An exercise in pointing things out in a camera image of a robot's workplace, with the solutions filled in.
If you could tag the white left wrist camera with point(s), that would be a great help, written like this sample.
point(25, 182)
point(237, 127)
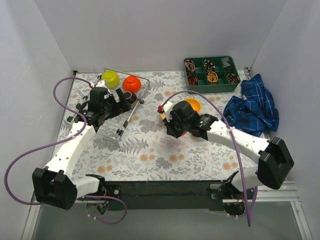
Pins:
point(102, 84)

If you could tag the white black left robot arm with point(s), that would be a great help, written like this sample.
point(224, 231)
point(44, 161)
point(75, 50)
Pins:
point(53, 184)

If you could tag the floral table mat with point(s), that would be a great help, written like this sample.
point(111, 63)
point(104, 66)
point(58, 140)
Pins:
point(146, 152)

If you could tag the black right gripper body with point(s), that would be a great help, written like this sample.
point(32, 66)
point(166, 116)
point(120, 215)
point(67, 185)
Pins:
point(172, 127)

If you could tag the blue plaid cloth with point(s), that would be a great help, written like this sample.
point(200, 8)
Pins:
point(255, 112)

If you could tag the yellow bowl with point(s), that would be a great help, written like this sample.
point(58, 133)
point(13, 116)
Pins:
point(194, 103)

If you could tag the metal wire dish rack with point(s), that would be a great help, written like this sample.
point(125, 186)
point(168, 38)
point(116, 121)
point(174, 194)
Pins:
point(113, 128)

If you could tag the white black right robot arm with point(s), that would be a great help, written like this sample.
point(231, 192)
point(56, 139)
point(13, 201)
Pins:
point(272, 157)

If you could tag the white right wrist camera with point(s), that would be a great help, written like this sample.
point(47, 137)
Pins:
point(166, 108)

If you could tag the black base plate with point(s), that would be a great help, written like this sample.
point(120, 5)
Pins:
point(170, 195)

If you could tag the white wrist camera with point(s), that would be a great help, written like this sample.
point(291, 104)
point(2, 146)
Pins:
point(102, 84)
point(166, 108)

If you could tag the beige bowl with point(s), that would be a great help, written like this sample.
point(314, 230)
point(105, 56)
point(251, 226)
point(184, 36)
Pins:
point(162, 115)

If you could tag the green compartment tray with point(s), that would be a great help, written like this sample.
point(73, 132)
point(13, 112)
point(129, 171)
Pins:
point(211, 74)

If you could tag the black patterned bowl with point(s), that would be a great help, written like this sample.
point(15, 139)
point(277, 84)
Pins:
point(131, 98)

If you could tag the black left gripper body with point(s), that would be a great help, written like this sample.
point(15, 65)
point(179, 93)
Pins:
point(121, 99)

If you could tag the lime green bowl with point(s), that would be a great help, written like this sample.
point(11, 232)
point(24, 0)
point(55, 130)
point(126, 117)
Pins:
point(110, 78)

